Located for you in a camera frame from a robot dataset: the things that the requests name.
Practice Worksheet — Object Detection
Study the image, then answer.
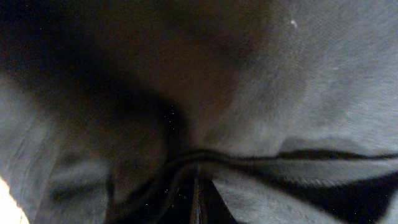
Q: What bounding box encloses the black t-shirt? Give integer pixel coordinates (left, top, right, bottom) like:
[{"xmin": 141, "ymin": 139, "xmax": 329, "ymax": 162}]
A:
[{"xmin": 1, "ymin": 1, "xmax": 397, "ymax": 223}]

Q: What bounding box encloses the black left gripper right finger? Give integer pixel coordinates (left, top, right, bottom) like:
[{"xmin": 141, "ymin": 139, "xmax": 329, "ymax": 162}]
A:
[{"xmin": 199, "ymin": 179, "xmax": 238, "ymax": 224}]

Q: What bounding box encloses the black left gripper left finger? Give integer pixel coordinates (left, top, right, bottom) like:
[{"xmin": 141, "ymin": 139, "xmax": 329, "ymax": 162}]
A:
[{"xmin": 190, "ymin": 177, "xmax": 200, "ymax": 224}]

